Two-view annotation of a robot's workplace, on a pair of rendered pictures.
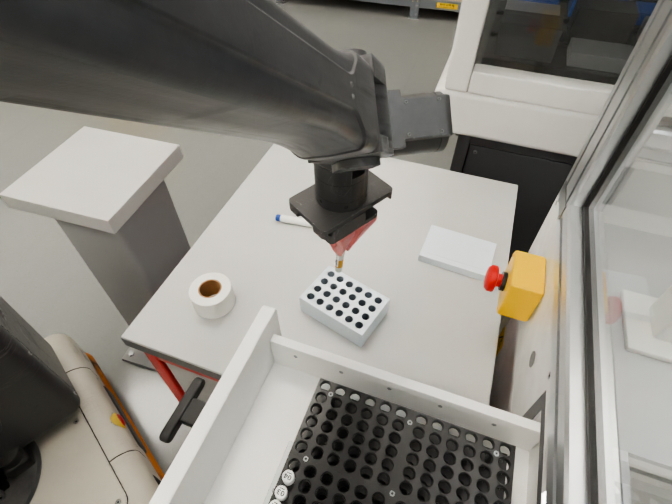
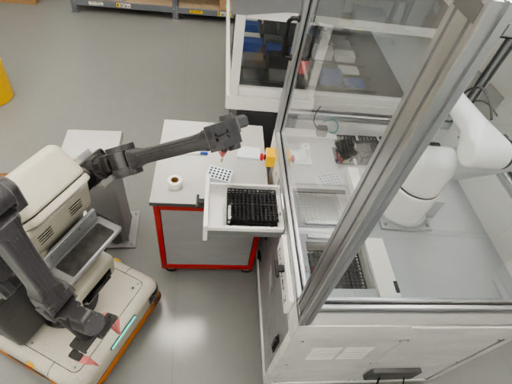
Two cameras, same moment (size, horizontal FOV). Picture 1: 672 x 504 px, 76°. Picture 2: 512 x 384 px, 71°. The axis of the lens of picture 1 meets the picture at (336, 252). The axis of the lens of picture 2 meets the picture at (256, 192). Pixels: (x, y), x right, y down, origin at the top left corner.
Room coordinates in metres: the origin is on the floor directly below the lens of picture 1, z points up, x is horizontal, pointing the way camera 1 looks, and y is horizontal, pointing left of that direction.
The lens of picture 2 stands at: (-0.75, 0.46, 2.13)
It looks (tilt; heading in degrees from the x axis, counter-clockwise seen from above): 49 degrees down; 329
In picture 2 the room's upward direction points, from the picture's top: 11 degrees clockwise
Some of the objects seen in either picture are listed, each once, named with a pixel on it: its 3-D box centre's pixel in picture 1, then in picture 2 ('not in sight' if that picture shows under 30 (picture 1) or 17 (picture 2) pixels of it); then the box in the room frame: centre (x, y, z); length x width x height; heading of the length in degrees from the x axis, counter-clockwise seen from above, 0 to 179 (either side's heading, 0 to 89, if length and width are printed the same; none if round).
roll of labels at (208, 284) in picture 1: (212, 295); (174, 182); (0.42, 0.21, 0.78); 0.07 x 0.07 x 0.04
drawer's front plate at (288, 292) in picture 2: not in sight; (285, 272); (-0.24, -0.06, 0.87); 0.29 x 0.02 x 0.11; 160
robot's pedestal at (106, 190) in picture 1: (148, 270); (104, 194); (0.80, 0.56, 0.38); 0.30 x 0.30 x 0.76; 73
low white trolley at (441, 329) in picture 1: (346, 346); (210, 203); (0.55, -0.03, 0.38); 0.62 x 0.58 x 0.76; 160
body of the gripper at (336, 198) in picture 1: (341, 181); not in sight; (0.36, -0.01, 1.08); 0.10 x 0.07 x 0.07; 130
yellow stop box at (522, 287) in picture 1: (518, 285); (269, 157); (0.37, -0.27, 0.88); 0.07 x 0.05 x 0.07; 160
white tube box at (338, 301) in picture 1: (344, 304); (219, 175); (0.40, -0.01, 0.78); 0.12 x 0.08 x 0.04; 55
